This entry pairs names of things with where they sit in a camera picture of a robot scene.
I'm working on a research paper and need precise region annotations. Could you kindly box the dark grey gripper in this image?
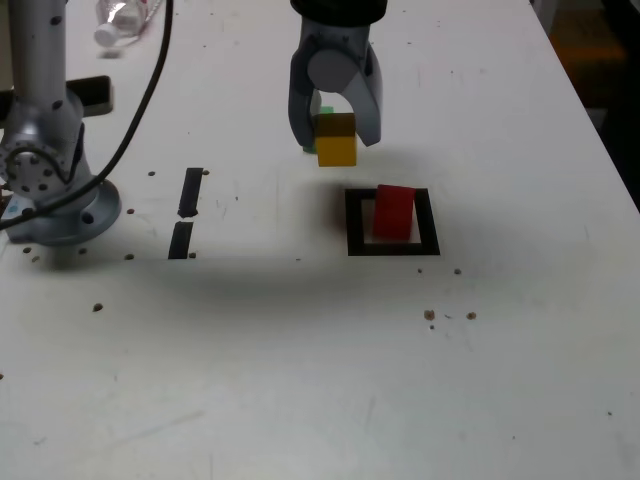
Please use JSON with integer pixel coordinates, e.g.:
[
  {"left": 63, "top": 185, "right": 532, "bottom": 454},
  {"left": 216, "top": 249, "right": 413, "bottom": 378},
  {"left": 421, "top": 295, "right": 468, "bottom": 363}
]
[{"left": 288, "top": 16, "right": 385, "bottom": 149}]

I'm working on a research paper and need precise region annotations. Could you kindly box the green cube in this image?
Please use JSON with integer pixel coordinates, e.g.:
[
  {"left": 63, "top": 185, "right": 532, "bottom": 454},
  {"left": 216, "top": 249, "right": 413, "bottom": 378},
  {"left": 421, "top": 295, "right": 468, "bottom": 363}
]
[{"left": 301, "top": 94, "right": 335, "bottom": 154}]

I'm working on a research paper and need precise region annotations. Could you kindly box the yellow cube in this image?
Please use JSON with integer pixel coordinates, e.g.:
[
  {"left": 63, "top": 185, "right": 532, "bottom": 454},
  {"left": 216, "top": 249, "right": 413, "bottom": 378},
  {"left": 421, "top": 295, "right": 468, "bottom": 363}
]
[{"left": 313, "top": 112, "right": 359, "bottom": 168}]

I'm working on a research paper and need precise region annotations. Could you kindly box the red cube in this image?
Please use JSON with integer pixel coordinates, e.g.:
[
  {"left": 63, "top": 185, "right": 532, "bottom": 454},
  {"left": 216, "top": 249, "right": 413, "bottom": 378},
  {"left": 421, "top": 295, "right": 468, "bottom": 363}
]
[{"left": 372, "top": 184, "right": 417, "bottom": 240}]

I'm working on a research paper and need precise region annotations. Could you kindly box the black tape square outline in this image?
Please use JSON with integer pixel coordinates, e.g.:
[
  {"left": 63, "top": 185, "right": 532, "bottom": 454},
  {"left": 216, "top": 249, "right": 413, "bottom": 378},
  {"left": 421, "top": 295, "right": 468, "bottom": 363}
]
[{"left": 344, "top": 188, "right": 441, "bottom": 257}]

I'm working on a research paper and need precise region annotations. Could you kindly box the black tape strip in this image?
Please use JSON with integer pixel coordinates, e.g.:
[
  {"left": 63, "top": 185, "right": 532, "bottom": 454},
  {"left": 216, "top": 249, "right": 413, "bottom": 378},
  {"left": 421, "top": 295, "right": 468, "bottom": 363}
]
[{"left": 168, "top": 167, "right": 205, "bottom": 260}]

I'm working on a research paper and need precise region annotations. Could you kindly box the black rectangular device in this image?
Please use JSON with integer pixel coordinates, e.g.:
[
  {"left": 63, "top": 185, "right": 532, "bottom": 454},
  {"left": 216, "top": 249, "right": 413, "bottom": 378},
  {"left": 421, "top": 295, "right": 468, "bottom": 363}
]
[{"left": 67, "top": 75, "right": 114, "bottom": 119}]

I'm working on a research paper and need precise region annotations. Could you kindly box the clear plastic bottle, white cap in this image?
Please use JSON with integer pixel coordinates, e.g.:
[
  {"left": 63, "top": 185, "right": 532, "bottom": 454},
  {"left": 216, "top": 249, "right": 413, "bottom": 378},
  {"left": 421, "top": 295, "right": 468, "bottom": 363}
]
[{"left": 93, "top": 0, "right": 166, "bottom": 51}]

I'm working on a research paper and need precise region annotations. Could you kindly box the long black cable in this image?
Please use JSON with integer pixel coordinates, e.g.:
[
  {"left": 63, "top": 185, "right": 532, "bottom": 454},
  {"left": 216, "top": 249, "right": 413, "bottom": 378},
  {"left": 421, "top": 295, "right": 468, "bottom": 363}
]
[{"left": 0, "top": 0, "right": 175, "bottom": 231}]

